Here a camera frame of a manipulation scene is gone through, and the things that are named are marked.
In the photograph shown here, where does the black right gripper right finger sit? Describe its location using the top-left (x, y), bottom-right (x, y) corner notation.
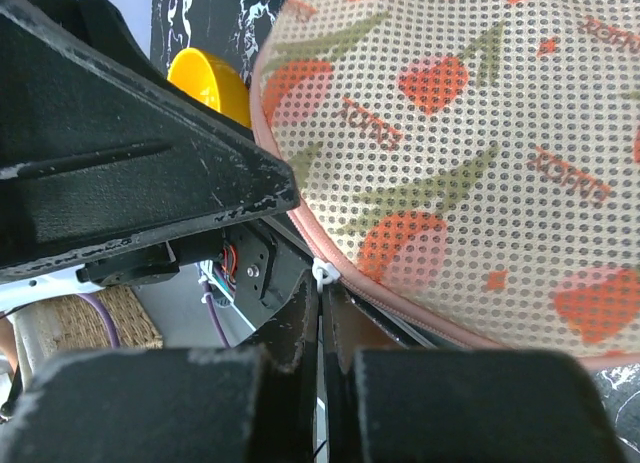
top-left (322, 285), bottom-right (626, 462)

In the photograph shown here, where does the floral mesh laundry bag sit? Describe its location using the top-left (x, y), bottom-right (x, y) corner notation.
top-left (250, 0), bottom-right (639, 369)

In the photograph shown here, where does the orange plastic bowl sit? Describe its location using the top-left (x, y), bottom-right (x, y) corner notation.
top-left (167, 47), bottom-right (251, 128)

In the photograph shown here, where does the woven wicker basket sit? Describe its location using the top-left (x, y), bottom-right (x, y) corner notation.
top-left (30, 286), bottom-right (164, 351)

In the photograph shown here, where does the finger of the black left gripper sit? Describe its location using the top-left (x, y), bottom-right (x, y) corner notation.
top-left (1, 0), bottom-right (299, 283)

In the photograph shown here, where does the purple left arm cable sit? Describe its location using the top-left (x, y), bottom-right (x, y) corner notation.
top-left (74, 277), bottom-right (234, 349)

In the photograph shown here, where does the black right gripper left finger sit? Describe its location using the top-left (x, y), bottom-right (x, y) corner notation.
top-left (1, 272), bottom-right (318, 462)

